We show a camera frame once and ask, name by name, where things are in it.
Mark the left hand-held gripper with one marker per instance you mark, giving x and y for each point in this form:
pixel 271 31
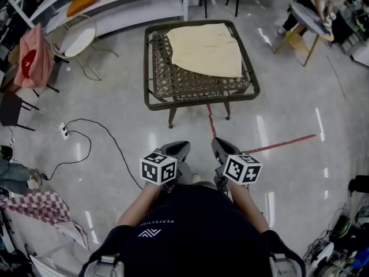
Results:
pixel 158 169

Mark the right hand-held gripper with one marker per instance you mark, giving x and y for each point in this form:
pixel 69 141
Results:
pixel 242 169

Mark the cream pants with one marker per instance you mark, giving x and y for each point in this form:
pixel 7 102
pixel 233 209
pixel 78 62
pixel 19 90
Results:
pixel 207 49

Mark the person's left forearm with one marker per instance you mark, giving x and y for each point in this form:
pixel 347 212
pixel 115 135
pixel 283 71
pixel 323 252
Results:
pixel 138 206

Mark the person's right forearm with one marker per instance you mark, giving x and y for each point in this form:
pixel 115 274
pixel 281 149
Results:
pixel 249 209

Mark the person's dark t-shirt torso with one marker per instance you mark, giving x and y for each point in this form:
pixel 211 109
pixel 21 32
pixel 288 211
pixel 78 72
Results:
pixel 199 235

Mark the brown wicker table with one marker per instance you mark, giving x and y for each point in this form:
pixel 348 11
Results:
pixel 178 82

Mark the white power strip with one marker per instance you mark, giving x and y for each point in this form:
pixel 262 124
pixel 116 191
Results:
pixel 64 131

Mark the white cloth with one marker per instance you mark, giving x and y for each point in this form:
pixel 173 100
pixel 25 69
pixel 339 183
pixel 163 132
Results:
pixel 73 232

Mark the black bag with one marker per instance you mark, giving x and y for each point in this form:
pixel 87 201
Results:
pixel 359 185

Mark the red checkered cloth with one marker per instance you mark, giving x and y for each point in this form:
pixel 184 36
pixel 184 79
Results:
pixel 43 205

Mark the blue jeans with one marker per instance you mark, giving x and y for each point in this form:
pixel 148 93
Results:
pixel 13 176

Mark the round yellow-framed side table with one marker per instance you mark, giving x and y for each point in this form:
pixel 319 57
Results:
pixel 76 39

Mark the black stool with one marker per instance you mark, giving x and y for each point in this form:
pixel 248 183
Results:
pixel 10 108

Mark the pink garment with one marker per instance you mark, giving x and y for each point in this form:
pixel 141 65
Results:
pixel 40 59

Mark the round table with wooden legs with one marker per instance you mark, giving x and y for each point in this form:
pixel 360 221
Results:
pixel 308 19

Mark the red cap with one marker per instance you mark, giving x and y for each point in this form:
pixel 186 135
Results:
pixel 28 63

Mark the white shelf unit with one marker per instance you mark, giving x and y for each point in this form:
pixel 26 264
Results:
pixel 127 4

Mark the large orange cushion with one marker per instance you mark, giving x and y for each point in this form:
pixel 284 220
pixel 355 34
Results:
pixel 83 1

